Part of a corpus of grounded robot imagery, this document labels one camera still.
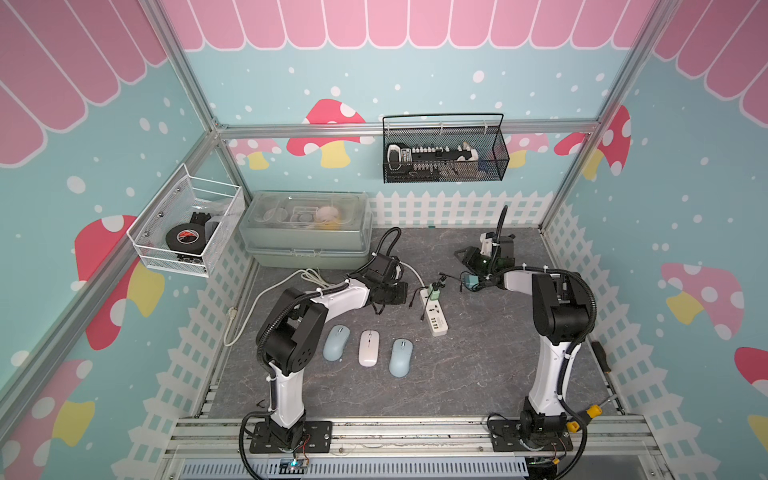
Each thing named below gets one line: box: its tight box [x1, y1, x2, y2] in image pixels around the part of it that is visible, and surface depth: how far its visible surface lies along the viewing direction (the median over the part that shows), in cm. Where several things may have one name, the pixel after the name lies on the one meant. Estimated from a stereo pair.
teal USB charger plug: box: [464, 275, 479, 289], surface depth 104 cm
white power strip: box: [420, 288, 449, 337], surface depth 94 cm
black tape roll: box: [166, 222, 206, 254], surface depth 71 cm
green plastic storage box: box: [239, 191, 374, 269], surface depth 101 cm
